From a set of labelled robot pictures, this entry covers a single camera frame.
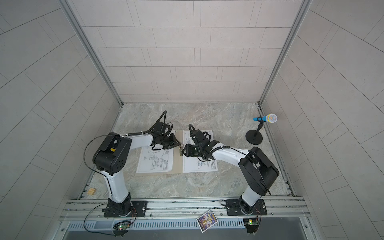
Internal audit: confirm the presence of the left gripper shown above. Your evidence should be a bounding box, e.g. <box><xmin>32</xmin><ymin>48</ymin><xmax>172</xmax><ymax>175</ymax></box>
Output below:
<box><xmin>159</xmin><ymin>133</ymin><xmax>183</xmax><ymax>150</ymax></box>

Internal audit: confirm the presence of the drawing paper sheet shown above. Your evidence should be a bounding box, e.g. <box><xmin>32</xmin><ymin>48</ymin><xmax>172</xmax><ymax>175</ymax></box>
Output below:
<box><xmin>183</xmin><ymin>130</ymin><xmax>218</xmax><ymax>173</ymax></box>
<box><xmin>136</xmin><ymin>145</ymin><xmax>174</xmax><ymax>176</ymax></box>

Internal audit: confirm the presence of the beige paper folder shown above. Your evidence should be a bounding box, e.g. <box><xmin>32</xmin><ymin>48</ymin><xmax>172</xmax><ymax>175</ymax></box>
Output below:
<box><xmin>136</xmin><ymin>130</ymin><xmax>184</xmax><ymax>177</ymax></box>

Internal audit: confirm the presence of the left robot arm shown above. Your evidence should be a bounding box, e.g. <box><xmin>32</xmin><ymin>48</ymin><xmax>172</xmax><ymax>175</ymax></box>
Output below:
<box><xmin>93</xmin><ymin>122</ymin><xmax>180</xmax><ymax>218</ymax></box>

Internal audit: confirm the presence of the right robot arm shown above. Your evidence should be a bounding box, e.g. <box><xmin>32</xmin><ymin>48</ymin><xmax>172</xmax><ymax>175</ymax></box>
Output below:
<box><xmin>182</xmin><ymin>124</ymin><xmax>280</xmax><ymax>215</ymax></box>

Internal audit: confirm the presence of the colourful card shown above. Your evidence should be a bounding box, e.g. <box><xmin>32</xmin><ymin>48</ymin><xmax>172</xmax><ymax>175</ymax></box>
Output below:
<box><xmin>197</xmin><ymin>209</ymin><xmax>219</xmax><ymax>233</ymax></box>

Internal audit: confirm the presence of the blue yellow microphone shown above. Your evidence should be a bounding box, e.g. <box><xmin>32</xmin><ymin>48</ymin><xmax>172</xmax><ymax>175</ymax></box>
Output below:
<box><xmin>253</xmin><ymin>114</ymin><xmax>278</xmax><ymax>124</ymax></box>

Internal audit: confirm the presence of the small wooden block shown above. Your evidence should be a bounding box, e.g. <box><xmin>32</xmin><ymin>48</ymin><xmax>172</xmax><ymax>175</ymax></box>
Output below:
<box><xmin>87</xmin><ymin>188</ymin><xmax>96</xmax><ymax>196</ymax></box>

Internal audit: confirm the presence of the right circuit board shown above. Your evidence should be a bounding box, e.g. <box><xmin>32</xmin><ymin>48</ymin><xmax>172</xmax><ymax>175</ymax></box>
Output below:
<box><xmin>243</xmin><ymin>219</ymin><xmax>260</xmax><ymax>234</ymax></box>

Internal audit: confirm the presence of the left green circuit board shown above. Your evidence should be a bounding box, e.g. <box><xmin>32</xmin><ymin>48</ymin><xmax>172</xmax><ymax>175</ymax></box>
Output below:
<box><xmin>113</xmin><ymin>221</ymin><xmax>131</xmax><ymax>231</ymax></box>

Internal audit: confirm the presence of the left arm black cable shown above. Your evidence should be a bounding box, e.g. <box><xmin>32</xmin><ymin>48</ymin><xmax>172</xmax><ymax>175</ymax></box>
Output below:
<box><xmin>83</xmin><ymin>134</ymin><xmax>115</xmax><ymax>178</ymax></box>

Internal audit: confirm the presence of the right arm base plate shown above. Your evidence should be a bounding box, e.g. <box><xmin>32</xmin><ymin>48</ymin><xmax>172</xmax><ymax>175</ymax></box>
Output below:
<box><xmin>220</xmin><ymin>198</ymin><xmax>268</xmax><ymax>216</ymax></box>

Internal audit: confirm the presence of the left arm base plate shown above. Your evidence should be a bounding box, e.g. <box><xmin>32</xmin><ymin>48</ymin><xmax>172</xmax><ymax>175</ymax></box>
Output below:
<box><xmin>102</xmin><ymin>199</ymin><xmax>148</xmax><ymax>218</ymax></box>

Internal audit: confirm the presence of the aluminium rail frame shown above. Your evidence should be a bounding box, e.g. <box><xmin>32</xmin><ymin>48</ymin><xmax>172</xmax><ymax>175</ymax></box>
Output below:
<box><xmin>59</xmin><ymin>196</ymin><xmax>311</xmax><ymax>221</ymax></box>

